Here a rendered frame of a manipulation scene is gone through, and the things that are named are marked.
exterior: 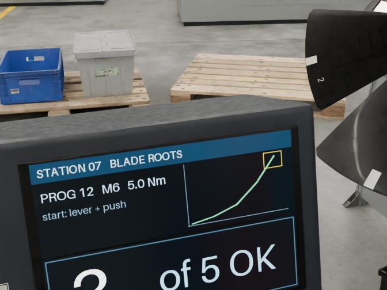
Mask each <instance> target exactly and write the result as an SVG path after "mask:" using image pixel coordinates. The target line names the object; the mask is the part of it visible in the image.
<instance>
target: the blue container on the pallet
mask: <svg viewBox="0 0 387 290"><path fill-rule="evenodd" d="M34 56H43V57H44V60H35V57H34ZM27 57H28V61H27V60H26V58H27ZM64 77H65V74H64V68H63V58H62V48H61V47H57V48H35V49H16V50H7V51H6V52H5V54H4V55H3V57H2V59H1V61H0V101H1V104H4V105H11V104H26V103H34V102H50V101H60V100H63V87H64Z"/></svg>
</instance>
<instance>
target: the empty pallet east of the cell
mask: <svg viewBox="0 0 387 290"><path fill-rule="evenodd" d="M197 94H205V95H215V96H236V95H241V94H250V95H255V96H262V97H270V98H277V99H282V100H299V101H314V98H313V95H312V91H311V89H310V85H309V80H308V75H307V70H306V60H305V58H283V57H269V56H246V55H223V54H198V55H197V56H196V58H195V59H194V60H193V61H192V63H191V64H190V65H189V67H188V68H187V69H186V70H185V72H184V73H183V74H182V76H181V77H180V79H179V80H178V81H177V82H176V84H175V85H174V86H173V87H172V88H171V90H170V95H171V102H181V101H190V100H194V98H195V97H196V95H197ZM345 105H346V98H343V99H342V100H340V101H338V102H336V103H334V104H333V105H331V106H329V107H327V108H325V109H324V110H322V111H320V112H316V111H313V116H314V119H328V120H344V112H345Z"/></svg>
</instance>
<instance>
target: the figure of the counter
mask: <svg viewBox="0 0 387 290"><path fill-rule="evenodd" d="M42 263H43V270H44V278H45V286H46V290H134V287H133V282H132V272H131V262H130V252H129V246H128V245H126V246H120V247H114V248H110V249H104V250H98V251H92V252H88V253H82V254H76V255H70V256H67V257H60V258H54V259H51V260H45V261H42Z"/></svg>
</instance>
